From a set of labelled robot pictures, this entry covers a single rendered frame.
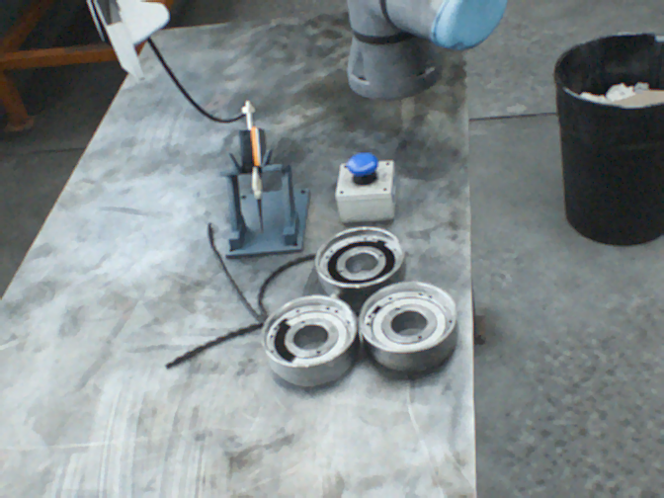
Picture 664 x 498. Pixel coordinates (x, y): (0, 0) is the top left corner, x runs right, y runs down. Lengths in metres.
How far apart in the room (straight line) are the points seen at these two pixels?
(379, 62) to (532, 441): 0.89
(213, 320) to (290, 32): 0.73
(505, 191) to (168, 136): 1.29
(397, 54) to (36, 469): 0.78
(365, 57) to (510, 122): 1.43
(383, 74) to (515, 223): 1.08
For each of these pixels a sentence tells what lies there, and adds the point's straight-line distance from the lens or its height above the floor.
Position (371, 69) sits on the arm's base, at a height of 0.85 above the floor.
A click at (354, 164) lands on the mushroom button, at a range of 1.11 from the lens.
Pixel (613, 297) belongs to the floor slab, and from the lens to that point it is 2.16.
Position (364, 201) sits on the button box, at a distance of 1.11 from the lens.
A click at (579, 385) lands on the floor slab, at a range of 1.97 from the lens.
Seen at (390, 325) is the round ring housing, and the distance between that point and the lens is 0.95.
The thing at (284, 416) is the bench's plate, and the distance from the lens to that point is 0.92.
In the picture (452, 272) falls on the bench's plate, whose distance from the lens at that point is 1.04.
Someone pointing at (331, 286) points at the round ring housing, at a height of 0.83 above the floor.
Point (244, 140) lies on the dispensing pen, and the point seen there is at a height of 0.93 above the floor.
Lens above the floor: 1.50
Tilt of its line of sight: 39 degrees down
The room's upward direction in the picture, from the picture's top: 12 degrees counter-clockwise
